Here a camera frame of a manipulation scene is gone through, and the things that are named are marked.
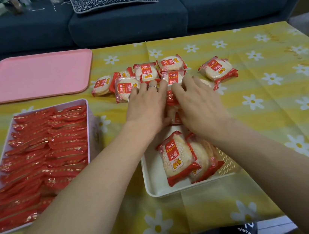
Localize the person's right hand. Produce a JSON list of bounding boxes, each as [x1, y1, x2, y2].
[[169, 70, 233, 144]]

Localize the person's left hand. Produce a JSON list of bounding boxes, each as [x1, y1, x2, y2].
[[121, 78, 175, 138]]

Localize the rice cracker snack packet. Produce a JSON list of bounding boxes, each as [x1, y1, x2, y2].
[[183, 129, 228, 184], [153, 128, 204, 189], [164, 89, 184, 126]]

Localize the person's left forearm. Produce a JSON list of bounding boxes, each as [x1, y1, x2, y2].
[[0, 118, 170, 234]]

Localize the person's right forearm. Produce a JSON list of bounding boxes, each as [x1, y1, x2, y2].
[[206, 108, 309, 234]]

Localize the pile of rice cracker packets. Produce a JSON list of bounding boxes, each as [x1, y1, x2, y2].
[[88, 47, 241, 107]]

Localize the pale pink rectangular box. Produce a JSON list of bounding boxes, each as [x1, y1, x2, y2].
[[0, 97, 114, 234]]

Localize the yellow flowered tablecloth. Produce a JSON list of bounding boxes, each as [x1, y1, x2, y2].
[[0, 18, 309, 234]]

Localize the dark blue sofa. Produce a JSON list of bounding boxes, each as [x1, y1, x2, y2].
[[0, 0, 309, 74]]

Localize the white plastic basket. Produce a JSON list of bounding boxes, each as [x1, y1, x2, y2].
[[136, 116, 245, 200]]

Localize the pink plastic tray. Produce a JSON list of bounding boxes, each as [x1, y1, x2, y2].
[[0, 47, 98, 104]]

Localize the rows of red snack packets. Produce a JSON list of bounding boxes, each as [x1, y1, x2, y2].
[[0, 102, 102, 234]]

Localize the black bag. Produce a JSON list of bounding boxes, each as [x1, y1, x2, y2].
[[222, 221, 260, 234]]

